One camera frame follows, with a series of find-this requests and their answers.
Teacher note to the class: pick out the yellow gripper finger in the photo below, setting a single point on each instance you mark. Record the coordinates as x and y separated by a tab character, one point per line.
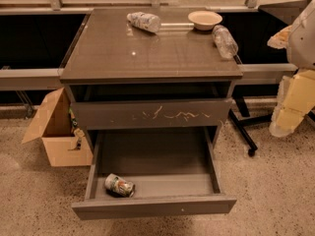
280	39
296	98

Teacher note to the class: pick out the green silver 7up can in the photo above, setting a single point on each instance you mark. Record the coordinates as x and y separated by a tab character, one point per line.
120	186

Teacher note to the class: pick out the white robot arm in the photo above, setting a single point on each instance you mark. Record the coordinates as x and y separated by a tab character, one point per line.
301	42

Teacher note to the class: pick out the grey drawer cabinet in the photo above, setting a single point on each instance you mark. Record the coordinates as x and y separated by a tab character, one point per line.
113	61

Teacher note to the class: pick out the open grey middle drawer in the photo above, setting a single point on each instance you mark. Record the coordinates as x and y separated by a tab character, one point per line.
173	170

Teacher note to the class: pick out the closed grey top drawer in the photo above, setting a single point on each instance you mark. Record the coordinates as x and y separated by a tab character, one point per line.
151	114

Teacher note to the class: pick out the black table stand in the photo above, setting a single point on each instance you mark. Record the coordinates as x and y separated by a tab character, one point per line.
259	77

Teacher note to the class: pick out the clear crumpled plastic bottle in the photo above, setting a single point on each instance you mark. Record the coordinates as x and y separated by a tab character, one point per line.
224	42

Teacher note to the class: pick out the beige bowl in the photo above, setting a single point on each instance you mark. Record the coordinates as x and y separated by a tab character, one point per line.
204	20

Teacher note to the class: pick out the labelled plastic bottle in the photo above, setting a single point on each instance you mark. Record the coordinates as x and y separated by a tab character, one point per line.
144	21

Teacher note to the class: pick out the items in cardboard box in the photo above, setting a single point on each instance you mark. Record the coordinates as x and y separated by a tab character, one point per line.
75	129

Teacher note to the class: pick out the open cardboard box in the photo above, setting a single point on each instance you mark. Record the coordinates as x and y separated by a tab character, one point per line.
52	124

